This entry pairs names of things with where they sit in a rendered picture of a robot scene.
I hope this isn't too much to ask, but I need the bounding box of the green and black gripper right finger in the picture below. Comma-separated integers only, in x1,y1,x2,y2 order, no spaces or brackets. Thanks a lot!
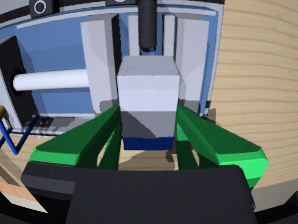
174,103,269,191

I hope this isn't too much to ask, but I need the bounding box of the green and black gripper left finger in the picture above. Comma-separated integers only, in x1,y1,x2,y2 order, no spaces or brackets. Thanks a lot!
27,103,122,170

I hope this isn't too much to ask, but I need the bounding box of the grey metal block with blue end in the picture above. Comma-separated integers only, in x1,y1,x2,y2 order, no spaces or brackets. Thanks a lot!
117,55,180,150

